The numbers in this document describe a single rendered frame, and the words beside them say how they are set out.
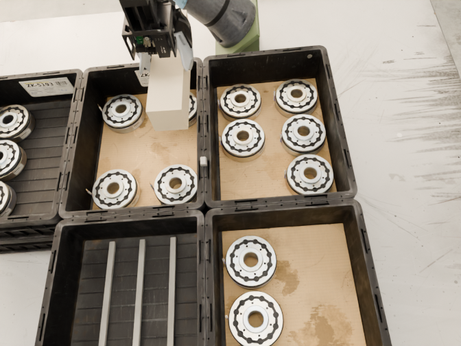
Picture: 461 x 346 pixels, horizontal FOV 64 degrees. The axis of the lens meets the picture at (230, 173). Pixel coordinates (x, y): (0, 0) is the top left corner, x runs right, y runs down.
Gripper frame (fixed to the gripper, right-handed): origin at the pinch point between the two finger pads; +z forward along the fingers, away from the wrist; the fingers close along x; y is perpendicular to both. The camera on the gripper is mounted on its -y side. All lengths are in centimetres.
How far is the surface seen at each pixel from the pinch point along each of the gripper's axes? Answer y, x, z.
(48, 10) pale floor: -160, -118, 110
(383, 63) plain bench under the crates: -31, 56, 39
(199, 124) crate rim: 2.5, 3.0, 17.1
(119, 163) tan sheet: 6.5, -18.4, 25.8
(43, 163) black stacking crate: 5.0, -38.1, 25.9
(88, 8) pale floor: -158, -90, 110
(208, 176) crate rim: 15.7, 5.0, 17.1
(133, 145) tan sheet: 1.7, -15.3, 25.8
